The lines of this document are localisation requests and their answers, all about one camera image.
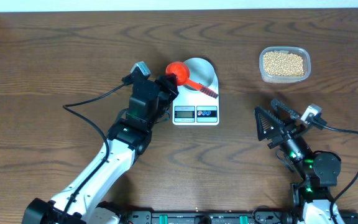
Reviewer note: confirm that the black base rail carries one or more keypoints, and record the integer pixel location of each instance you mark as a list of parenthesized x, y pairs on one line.
[(108, 213)]

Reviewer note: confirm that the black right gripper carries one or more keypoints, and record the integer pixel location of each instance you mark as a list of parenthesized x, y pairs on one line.
[(286, 132)]

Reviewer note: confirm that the clear plastic container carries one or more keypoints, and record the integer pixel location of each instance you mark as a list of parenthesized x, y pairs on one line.
[(288, 50)]

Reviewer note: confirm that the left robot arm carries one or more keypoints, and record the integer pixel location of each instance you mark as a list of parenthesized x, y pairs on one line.
[(125, 141)]

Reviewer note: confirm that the grey-green plastic bowl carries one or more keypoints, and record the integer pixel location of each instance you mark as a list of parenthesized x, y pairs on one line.
[(202, 72)]

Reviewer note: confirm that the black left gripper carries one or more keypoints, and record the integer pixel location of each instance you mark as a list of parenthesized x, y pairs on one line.
[(172, 87)]

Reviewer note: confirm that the red plastic scoop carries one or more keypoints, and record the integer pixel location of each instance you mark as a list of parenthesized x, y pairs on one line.
[(182, 73)]

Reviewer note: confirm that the pile of soybeans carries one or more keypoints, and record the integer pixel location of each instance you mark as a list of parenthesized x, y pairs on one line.
[(282, 64)]

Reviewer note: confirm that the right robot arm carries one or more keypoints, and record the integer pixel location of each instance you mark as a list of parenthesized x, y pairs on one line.
[(318, 170)]

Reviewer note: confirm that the white digital kitchen scale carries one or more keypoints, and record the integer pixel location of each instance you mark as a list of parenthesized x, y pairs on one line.
[(194, 108)]

